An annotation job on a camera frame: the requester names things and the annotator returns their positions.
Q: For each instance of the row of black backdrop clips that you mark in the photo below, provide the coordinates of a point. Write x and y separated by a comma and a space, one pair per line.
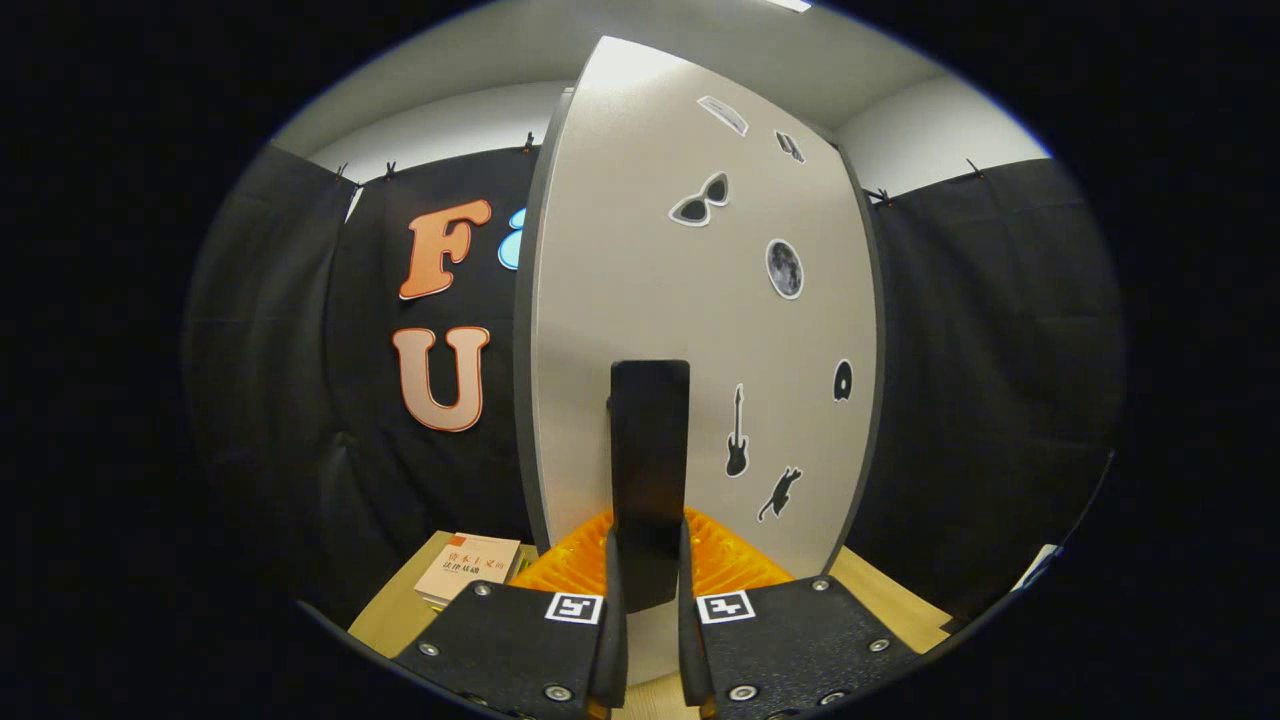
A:
527, 143

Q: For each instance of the ceiling light panel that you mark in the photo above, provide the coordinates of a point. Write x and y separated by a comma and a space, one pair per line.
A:
790, 4

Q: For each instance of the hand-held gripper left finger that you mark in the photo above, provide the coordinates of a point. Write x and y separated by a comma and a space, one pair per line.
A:
612, 660

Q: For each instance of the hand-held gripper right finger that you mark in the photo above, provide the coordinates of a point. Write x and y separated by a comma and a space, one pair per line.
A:
690, 660

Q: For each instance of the black backdrop cloth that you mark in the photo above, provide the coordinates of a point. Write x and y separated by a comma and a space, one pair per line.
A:
1000, 350

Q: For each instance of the beige shoe cabinet door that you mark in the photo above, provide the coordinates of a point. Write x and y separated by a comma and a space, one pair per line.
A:
620, 250

